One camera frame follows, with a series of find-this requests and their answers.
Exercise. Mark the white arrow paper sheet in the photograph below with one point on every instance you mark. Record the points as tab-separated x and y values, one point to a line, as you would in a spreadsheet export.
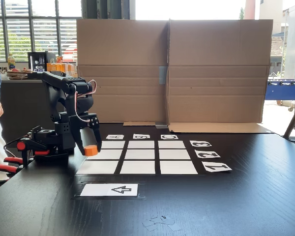
134	190

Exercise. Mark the black mini fridge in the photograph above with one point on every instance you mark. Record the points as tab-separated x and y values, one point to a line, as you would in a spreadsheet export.
37	61

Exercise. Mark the orange juice carton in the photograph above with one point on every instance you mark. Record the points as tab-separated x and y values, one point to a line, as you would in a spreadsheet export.
64	67
52	67
72	70

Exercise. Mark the number 3 paper sheet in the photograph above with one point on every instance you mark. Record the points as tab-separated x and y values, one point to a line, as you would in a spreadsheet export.
193	145

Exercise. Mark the clear tape scraps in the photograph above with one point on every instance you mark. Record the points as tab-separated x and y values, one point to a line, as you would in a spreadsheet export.
162	222

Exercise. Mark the short grey tape strip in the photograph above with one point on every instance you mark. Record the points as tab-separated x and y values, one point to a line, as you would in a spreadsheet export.
161	126

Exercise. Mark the long grey tape strip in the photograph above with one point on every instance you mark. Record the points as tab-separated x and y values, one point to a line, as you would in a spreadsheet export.
162	75

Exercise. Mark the orange snack bag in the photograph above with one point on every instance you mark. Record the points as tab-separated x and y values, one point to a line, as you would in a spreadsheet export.
59	59

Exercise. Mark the white paper grid square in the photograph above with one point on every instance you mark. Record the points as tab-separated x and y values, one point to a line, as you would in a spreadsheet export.
171	144
97	167
137	167
139	154
109	154
178	167
115	144
141	144
174	154

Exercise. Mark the round orange token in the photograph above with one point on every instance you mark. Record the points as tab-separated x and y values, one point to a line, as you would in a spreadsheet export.
91	151

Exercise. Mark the letter A paper sheet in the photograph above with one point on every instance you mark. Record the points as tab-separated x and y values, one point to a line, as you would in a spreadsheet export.
108	138

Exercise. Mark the window with dark frame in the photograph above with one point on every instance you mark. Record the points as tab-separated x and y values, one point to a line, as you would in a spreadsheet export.
19	32

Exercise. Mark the letter B paper sheet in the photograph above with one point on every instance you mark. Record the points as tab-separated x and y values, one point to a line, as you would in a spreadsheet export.
135	138

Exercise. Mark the brown cardboard panel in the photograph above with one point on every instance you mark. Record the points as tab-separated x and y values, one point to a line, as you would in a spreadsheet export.
218	44
123	44

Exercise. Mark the letter C paper sheet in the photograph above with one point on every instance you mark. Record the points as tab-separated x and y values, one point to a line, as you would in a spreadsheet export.
163	138

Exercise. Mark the grey counter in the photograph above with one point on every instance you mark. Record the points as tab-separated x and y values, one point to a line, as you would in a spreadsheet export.
22	103

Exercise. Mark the yellow drink bottle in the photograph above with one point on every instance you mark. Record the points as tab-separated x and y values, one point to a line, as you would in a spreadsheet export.
11	62

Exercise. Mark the wooden food tray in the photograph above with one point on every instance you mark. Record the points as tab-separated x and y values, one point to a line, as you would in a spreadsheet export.
18	73

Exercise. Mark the number 2 paper sheet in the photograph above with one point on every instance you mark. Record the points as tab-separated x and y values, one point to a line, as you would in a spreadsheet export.
198	156

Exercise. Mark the number 1 paper sheet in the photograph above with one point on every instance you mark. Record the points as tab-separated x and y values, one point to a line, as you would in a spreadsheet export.
207	170

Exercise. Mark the blue foosball table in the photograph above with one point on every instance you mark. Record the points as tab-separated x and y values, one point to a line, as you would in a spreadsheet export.
285	91

